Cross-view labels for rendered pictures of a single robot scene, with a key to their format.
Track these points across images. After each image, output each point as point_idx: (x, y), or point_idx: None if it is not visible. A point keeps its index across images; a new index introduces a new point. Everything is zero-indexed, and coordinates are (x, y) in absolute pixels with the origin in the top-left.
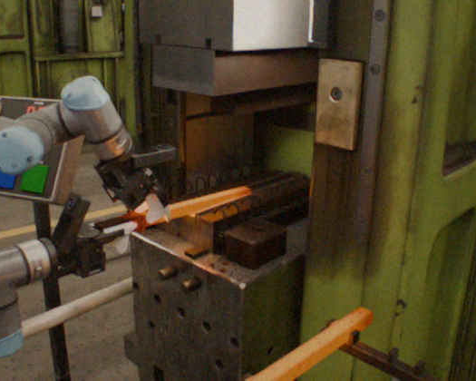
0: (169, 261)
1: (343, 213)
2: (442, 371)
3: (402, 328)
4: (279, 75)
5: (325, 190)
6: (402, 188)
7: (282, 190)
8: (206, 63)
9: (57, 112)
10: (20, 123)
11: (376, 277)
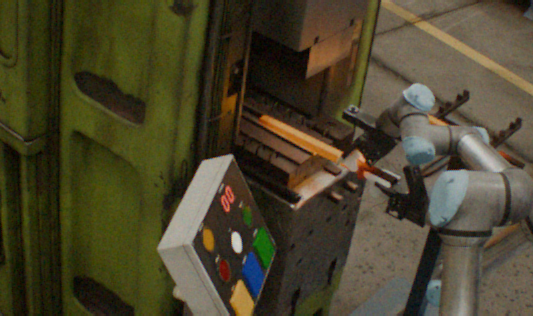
0: (327, 193)
1: (343, 77)
2: None
3: None
4: None
5: (336, 71)
6: (367, 40)
7: (251, 102)
8: (348, 35)
9: (428, 118)
10: (468, 128)
11: (351, 98)
